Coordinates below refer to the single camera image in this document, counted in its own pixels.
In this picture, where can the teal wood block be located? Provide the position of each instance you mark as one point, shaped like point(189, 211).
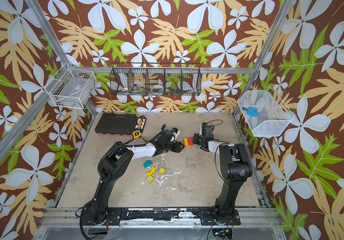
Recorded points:
point(147, 163)

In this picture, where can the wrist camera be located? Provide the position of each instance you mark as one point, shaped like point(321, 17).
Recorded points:
point(175, 133)
point(207, 130)

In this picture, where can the white mesh basket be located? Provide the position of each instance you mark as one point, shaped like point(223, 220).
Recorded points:
point(274, 116)

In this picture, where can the electronics board with led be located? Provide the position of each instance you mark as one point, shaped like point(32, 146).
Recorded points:
point(222, 234)

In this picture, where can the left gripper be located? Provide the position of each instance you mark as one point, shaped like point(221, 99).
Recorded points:
point(179, 145)

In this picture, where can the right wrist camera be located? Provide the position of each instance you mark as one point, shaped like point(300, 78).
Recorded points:
point(207, 130)

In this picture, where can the yellow tape measure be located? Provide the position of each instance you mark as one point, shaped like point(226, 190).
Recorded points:
point(137, 134)

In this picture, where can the yellow arch block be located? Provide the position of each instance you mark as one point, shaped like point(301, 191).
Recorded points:
point(153, 170)

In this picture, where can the blue object in basket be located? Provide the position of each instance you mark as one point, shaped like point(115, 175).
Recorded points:
point(251, 111)

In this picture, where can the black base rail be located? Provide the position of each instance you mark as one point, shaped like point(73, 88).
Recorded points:
point(207, 216)

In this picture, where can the yellow-green cube block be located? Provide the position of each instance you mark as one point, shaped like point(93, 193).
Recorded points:
point(162, 171)

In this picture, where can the black wire basket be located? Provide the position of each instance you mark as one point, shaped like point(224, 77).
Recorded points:
point(159, 79)

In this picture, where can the yellow cube block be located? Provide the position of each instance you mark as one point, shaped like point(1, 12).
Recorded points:
point(150, 179)

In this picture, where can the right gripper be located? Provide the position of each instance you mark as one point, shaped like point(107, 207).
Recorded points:
point(199, 139)

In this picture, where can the black tool case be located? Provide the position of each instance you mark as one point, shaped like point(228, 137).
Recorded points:
point(116, 124)

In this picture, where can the red wood block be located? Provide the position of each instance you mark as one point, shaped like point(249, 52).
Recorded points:
point(190, 141)

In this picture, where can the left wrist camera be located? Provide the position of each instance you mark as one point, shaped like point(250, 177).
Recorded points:
point(175, 133)

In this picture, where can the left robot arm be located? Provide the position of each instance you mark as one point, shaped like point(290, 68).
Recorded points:
point(114, 164)

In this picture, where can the white wire basket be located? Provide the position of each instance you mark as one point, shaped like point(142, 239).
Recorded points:
point(71, 87)

